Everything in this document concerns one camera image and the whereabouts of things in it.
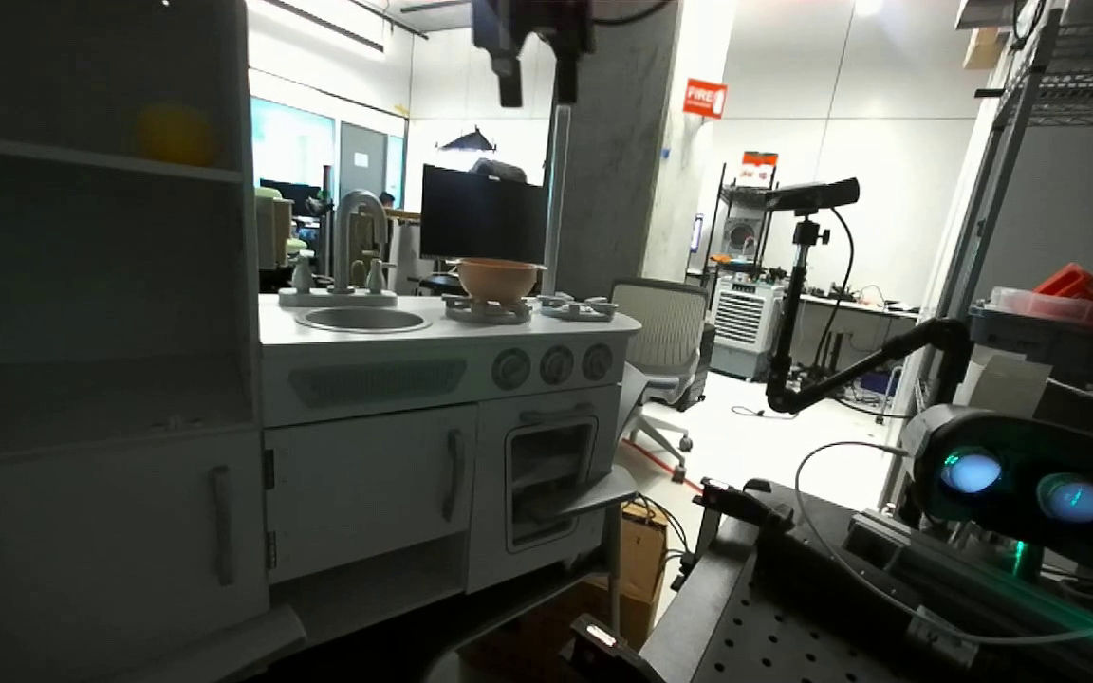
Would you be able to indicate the grey round stove knob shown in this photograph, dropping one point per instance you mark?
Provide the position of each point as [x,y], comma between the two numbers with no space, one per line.
[597,363]
[509,369]
[555,366]

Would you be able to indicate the white wide cabinet door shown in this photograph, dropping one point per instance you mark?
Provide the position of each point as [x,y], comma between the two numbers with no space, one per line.
[78,570]

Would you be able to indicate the grey toy faucet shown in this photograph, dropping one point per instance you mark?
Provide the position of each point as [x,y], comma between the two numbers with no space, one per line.
[342,239]

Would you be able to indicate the white small cupboard door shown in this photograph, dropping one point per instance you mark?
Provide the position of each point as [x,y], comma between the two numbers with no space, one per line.
[356,485]

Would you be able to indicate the orange round plushie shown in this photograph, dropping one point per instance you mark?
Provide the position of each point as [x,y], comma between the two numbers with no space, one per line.
[174,134]

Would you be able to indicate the peach plastic toy pot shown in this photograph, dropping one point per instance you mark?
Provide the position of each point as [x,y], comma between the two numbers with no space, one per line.
[494,278]

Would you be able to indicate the white toy oven door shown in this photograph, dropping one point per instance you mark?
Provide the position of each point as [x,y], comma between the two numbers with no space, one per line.
[597,493]

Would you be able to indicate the flat brown cardboard sheet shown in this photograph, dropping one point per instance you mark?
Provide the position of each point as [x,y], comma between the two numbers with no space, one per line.
[533,631]

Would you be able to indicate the black camera on stand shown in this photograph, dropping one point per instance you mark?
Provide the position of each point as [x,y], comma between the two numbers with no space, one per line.
[813,193]

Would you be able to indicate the red wall sign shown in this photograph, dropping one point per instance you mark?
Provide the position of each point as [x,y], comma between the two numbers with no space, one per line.
[702,101]

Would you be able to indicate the white lab cart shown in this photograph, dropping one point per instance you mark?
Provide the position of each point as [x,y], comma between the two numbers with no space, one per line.
[742,317]

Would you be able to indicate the grey office chair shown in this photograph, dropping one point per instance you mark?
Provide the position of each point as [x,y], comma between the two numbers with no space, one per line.
[661,334]

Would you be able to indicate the white toy kitchen unit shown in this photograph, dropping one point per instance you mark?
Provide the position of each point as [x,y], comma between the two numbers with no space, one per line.
[356,380]

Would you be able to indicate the grey toy sink basin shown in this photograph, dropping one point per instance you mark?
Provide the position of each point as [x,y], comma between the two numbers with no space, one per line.
[360,321]

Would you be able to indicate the black perforated breadboard table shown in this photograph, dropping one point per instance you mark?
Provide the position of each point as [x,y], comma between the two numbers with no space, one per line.
[797,621]

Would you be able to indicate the black stereo camera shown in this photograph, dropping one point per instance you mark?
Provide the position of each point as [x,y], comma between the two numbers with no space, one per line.
[1025,485]

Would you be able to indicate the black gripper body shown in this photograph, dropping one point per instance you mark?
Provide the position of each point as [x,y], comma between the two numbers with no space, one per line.
[533,20]

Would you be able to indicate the brown cardboard box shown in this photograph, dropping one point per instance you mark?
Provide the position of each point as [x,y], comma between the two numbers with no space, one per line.
[642,550]

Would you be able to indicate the red plastic object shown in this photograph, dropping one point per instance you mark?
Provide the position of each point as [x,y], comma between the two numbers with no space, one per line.
[1080,280]

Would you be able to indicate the grey toy stove burner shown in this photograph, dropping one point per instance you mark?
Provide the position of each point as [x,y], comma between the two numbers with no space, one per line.
[575,304]
[487,312]

